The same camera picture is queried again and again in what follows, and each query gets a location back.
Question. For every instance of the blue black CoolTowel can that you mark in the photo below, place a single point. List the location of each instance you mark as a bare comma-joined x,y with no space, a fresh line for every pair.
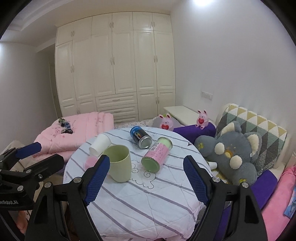
140,137

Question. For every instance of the pink bunny plush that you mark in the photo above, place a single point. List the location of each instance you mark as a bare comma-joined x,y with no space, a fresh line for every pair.
202,120
166,122

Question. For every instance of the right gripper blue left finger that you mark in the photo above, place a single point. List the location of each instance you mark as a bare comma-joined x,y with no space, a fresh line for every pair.
93,179

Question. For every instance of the white bedside table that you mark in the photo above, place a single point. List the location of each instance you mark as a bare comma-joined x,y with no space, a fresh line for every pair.
182,114

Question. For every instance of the pink bunny plush right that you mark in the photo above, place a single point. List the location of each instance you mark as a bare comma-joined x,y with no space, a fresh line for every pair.
202,120

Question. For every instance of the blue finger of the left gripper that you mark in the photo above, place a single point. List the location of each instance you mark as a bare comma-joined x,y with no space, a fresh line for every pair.
28,150

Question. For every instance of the white paper cup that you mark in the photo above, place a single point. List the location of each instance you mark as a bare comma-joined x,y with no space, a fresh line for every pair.
100,144

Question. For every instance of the pink translucent plastic cup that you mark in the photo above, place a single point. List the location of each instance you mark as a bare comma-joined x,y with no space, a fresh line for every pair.
90,162

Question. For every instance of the grey plush elephant toy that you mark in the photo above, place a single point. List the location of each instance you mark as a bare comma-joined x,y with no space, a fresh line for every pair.
233,152

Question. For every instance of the pink bunny plush left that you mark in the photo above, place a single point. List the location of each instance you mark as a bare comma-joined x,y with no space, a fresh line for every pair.
166,122

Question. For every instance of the white striped tablecloth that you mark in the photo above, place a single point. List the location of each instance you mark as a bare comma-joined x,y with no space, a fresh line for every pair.
150,205

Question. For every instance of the triangle pattern quilted cushion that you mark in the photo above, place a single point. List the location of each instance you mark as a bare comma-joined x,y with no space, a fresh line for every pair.
271,138

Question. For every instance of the light green plastic cup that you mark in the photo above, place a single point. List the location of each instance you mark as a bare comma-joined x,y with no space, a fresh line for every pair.
120,163

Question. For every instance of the small white cup by plush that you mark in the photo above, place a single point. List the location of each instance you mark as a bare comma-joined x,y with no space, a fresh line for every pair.
212,165

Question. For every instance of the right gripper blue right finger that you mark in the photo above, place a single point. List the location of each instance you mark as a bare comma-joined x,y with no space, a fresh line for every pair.
199,179

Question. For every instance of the pink fleece blanket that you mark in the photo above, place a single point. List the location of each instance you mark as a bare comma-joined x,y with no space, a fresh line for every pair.
273,213

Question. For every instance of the cream white wardrobe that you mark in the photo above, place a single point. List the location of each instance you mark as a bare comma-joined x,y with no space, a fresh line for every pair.
122,63

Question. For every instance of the pink green labelled can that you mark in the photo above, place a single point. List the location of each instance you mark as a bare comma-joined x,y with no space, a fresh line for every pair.
156,155

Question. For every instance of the folded pink quilt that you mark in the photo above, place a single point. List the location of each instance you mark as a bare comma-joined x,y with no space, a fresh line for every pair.
85,126

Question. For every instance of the heart pattern bed sheet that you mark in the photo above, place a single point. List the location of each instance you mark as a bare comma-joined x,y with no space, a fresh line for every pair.
130,124

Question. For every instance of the white wall socket plate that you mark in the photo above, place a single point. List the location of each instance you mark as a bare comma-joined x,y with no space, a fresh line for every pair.
206,95

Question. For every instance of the purple blanket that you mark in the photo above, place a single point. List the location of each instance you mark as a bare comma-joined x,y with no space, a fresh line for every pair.
192,132

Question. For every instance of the dark keys bundle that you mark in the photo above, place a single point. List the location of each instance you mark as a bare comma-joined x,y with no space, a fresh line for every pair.
66,127

